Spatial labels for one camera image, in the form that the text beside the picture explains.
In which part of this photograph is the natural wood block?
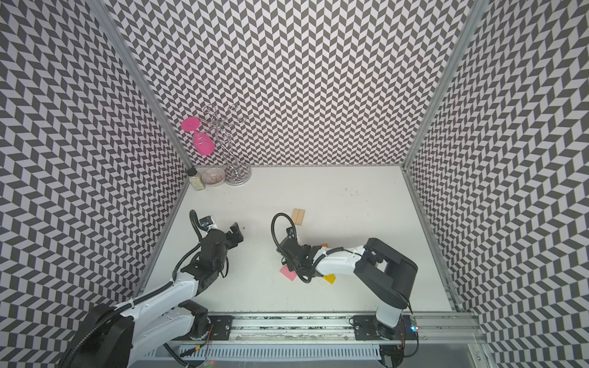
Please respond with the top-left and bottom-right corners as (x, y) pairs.
(291, 209), (300, 225)
(297, 209), (305, 225)

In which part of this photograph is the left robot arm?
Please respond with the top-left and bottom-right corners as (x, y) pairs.
(58, 223), (244, 367)

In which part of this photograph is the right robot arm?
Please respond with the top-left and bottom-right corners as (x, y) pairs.
(276, 235), (418, 339)

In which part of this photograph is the hot pink block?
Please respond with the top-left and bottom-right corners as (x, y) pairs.
(280, 265), (298, 282)

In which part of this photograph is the yellow block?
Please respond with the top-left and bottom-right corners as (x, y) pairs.
(322, 274), (336, 285)

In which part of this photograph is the glass spice jar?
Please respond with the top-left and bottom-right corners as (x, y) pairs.
(186, 167), (206, 191)

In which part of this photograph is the striped ceramic bowl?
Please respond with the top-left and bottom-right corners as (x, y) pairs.
(201, 167), (225, 186)

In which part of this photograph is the pink plastic wine glass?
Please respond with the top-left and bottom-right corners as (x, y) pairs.
(181, 117), (216, 156)

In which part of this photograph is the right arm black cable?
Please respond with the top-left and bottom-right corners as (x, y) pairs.
(270, 212), (300, 259)

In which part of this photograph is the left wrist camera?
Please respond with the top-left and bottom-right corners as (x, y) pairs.
(198, 216), (215, 232)

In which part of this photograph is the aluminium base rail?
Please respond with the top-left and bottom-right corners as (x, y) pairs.
(98, 311), (489, 368)

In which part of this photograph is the chrome wire glass stand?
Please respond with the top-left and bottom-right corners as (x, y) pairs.
(202, 104), (252, 186)

